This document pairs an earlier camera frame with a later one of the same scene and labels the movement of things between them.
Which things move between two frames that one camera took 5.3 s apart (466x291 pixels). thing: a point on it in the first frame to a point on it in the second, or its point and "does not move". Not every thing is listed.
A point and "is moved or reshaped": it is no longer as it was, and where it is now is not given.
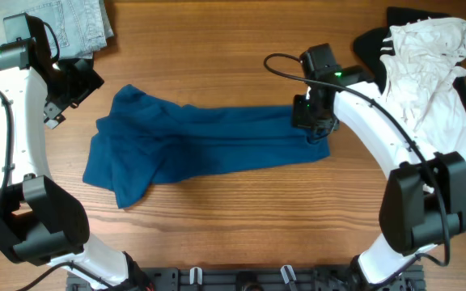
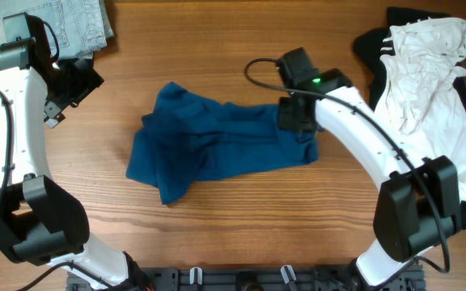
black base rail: x=251 y=279 does not move
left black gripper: x=86 y=81 does not move
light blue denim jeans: x=81 y=26 does not move
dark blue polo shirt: x=146 y=142 is moved or reshaped
